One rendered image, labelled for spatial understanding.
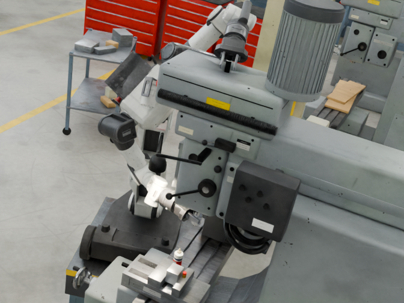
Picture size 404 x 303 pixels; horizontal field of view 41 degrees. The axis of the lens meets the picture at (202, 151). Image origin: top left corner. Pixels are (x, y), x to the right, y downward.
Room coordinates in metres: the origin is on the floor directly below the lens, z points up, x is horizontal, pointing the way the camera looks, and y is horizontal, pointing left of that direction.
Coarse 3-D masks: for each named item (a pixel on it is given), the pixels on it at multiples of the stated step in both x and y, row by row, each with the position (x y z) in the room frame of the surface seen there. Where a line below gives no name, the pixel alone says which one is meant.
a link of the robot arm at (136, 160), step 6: (126, 150) 2.19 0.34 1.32; (132, 150) 2.21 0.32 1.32; (138, 150) 2.23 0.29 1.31; (126, 156) 2.20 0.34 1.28; (132, 156) 2.21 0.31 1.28; (138, 156) 2.23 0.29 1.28; (144, 156) 2.27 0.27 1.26; (132, 162) 2.22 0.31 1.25; (138, 162) 2.23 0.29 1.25; (144, 162) 2.25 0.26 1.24; (132, 168) 2.23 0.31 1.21; (138, 168) 2.23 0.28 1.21; (132, 174) 2.22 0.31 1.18; (138, 180) 2.21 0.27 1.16
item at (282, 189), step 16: (240, 176) 1.49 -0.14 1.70; (256, 176) 1.48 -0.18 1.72; (272, 176) 1.49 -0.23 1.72; (288, 176) 1.51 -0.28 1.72; (240, 192) 1.48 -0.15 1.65; (256, 192) 1.47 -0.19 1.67; (272, 192) 1.46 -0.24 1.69; (288, 192) 1.44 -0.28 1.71; (240, 208) 1.48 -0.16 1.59; (256, 208) 1.47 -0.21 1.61; (272, 208) 1.45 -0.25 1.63; (288, 208) 1.44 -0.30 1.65; (240, 224) 1.48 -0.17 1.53; (256, 224) 1.46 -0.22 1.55; (272, 224) 1.45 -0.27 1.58
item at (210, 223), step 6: (210, 216) 2.20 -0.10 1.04; (216, 216) 2.19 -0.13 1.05; (204, 222) 2.21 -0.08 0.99; (210, 222) 2.20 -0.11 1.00; (216, 222) 2.19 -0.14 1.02; (222, 222) 2.18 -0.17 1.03; (204, 228) 2.21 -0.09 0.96; (210, 228) 2.20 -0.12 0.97; (216, 228) 2.19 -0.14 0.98; (222, 228) 2.18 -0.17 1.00; (204, 234) 2.20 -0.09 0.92; (210, 234) 2.20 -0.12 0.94; (216, 234) 2.19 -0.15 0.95; (222, 234) 2.18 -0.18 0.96; (222, 240) 2.18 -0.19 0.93
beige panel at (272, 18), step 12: (276, 0) 3.63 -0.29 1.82; (276, 12) 3.63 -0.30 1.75; (264, 24) 3.64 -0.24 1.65; (276, 24) 3.62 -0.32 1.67; (264, 36) 3.64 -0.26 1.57; (276, 36) 3.61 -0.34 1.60; (264, 48) 3.63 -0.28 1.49; (264, 60) 3.63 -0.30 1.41; (300, 108) 3.53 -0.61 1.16; (264, 252) 3.35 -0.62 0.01
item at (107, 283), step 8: (120, 256) 2.17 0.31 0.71; (112, 264) 2.10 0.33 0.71; (120, 264) 2.11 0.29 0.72; (104, 272) 2.03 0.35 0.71; (112, 272) 2.04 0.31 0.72; (120, 272) 2.05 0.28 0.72; (96, 280) 1.97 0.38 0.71; (104, 280) 1.97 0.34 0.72; (112, 280) 1.98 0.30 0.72; (120, 280) 1.99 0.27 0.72; (88, 288) 1.91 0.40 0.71; (96, 288) 1.91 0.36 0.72; (104, 288) 1.92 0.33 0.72; (112, 288) 1.93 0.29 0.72; (88, 296) 1.87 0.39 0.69; (96, 296) 1.87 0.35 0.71; (104, 296) 1.87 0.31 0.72; (112, 296) 1.88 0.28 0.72
